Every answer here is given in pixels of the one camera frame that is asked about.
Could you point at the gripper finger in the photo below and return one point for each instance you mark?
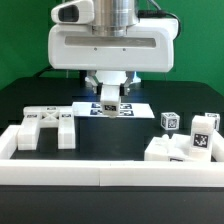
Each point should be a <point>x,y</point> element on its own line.
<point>96,84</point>
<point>124,86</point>

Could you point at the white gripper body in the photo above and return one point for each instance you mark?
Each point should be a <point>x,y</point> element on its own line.
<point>146,47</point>

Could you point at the white chair seat part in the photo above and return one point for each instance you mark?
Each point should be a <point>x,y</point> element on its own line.
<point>171,149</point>

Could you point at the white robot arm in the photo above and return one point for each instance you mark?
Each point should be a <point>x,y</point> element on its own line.
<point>112,18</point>

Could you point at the white chair back part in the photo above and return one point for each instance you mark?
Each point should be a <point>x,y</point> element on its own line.
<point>39,117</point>

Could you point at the white base tag sheet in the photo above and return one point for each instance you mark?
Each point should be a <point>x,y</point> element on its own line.
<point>127,110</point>

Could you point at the small white tagged cube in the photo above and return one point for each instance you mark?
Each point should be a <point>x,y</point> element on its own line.
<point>170,120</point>

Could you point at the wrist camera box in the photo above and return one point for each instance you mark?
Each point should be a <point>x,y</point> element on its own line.
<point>74,12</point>

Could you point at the white obstacle fence wall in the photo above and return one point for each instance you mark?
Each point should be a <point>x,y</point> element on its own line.
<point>102,173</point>

